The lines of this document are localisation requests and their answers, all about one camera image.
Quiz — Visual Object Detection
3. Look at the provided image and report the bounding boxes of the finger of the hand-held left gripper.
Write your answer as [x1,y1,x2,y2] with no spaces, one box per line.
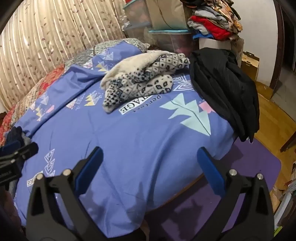
[0,142,39,163]

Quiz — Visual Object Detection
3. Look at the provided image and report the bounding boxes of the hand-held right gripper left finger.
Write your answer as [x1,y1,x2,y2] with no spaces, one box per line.
[26,146,104,241]

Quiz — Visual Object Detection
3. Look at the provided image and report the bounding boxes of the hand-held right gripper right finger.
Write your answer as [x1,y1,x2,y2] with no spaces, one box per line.
[196,146,275,241]

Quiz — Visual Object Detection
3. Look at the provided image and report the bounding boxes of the pile of colourful clothes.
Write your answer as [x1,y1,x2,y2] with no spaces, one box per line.
[180,0,243,41]

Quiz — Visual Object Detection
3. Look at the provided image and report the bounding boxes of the navy fuzzy folded garment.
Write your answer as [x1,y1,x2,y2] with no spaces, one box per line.
[0,126,23,158]

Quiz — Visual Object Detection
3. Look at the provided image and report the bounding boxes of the purple floor mat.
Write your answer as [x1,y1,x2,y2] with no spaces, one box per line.
[143,137,282,241]

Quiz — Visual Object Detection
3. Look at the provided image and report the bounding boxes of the blue printed bed sheet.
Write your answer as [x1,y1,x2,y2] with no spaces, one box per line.
[14,39,236,226]

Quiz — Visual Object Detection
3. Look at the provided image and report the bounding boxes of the red patchwork quilt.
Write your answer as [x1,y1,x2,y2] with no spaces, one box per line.
[0,38,148,145]

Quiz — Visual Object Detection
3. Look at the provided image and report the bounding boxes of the pile of books and papers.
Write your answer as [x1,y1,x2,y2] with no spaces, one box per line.
[274,162,296,230]

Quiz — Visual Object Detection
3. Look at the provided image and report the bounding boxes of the black garment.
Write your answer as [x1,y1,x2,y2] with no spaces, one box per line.
[189,48,260,142]

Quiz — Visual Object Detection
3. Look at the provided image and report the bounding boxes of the cardboard box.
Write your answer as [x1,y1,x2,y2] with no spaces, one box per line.
[240,51,260,81]

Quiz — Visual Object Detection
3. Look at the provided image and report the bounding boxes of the beige striped curtain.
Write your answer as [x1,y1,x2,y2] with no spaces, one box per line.
[0,0,130,112]

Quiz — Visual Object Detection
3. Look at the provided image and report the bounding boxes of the large storage box teal lid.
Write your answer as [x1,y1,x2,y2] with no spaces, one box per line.
[148,29,197,54]

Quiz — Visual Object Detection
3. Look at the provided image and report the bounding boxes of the clear storage box teal lid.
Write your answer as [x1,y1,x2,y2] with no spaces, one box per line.
[125,22,154,45]
[122,0,153,26]

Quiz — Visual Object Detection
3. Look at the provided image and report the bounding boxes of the clear plastic storage boxes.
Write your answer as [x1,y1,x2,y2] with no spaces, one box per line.
[146,0,192,32]

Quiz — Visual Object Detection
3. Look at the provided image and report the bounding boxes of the dark wooden door frame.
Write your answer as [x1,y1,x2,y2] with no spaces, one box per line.
[269,0,296,93]

